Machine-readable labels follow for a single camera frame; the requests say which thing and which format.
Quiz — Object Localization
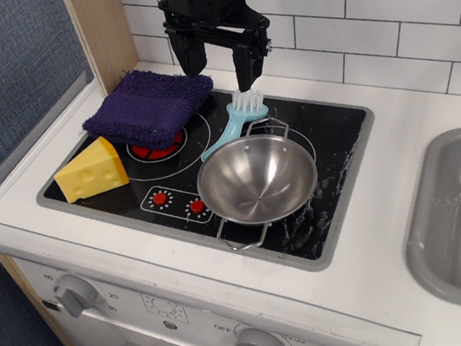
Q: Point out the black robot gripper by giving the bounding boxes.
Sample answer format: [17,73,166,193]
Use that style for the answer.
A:
[159,0,271,92]

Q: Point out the stainless steel pot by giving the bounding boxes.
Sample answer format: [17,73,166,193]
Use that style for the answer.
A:
[197,117,318,251]

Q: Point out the purple blue folded cloth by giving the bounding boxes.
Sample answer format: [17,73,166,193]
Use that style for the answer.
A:
[82,70,213,150]

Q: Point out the light blue dish brush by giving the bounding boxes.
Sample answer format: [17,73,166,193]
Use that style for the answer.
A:
[201,89,269,161]

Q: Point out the yellow toy cheese wedge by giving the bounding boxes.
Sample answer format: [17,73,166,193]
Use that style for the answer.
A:
[54,137,130,204]

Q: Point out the grey left oven knob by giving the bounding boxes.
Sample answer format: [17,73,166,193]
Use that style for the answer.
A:
[54,274,98,318]

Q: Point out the white toy oven front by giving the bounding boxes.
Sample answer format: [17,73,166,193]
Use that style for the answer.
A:
[10,205,364,346]

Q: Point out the wooden side post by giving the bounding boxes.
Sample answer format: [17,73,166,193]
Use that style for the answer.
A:
[63,0,139,96]

